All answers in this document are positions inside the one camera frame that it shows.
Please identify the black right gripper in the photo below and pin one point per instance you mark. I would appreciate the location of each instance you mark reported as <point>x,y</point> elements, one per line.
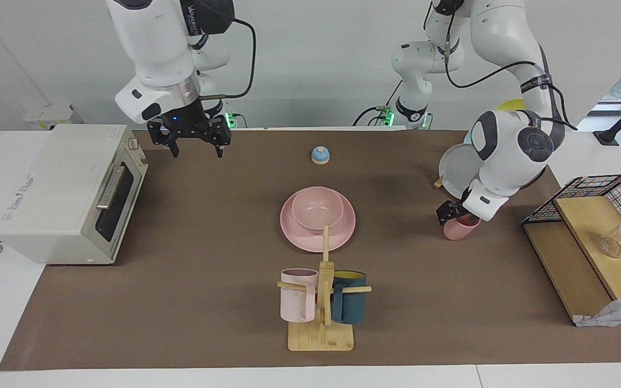
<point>189,126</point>

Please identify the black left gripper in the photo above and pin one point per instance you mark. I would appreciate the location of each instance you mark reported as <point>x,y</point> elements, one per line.
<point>459,209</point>

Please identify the pink plastic cup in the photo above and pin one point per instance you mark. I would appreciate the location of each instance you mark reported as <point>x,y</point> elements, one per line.
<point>460,230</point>

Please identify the pink bowl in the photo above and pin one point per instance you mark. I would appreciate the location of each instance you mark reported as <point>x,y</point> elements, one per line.
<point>316,210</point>

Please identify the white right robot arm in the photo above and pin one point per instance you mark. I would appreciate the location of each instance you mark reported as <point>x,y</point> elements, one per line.
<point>154,48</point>

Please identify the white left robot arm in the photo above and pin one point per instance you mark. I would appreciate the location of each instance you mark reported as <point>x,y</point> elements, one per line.
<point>504,27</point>

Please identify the wooden plate rack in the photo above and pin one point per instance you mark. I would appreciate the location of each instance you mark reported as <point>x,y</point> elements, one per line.
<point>439,183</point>

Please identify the grey plate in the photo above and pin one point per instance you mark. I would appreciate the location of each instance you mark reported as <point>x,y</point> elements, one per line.
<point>459,170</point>

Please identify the light blue plate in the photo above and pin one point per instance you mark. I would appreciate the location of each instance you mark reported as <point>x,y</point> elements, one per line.
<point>468,139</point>

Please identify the yellow plate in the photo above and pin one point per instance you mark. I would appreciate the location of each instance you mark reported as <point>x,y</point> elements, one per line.
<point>510,104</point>

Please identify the blue lid with wooden knob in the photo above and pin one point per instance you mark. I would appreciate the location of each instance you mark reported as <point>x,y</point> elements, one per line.
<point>321,156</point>

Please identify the pink speckled plate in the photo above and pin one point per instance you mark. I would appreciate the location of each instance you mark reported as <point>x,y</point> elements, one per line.
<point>294,231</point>

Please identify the dark teal mug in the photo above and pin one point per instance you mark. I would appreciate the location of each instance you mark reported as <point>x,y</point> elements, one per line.
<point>351,307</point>

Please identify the white power strip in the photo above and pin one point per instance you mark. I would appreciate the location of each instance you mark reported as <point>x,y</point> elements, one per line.
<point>52,116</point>

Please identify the brown table mat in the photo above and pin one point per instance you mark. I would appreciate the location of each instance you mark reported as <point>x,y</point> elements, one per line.
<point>208,296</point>

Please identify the clear glass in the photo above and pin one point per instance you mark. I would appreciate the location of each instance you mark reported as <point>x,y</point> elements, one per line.
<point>611,248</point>

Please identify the beige toaster oven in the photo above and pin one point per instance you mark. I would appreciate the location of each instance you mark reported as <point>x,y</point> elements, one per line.
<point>46,188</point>

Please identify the pale pink mug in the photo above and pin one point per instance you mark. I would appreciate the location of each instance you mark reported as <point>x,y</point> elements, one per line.
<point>297,302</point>

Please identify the wooden mug tree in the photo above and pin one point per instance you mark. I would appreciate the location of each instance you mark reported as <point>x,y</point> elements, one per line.
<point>321,339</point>

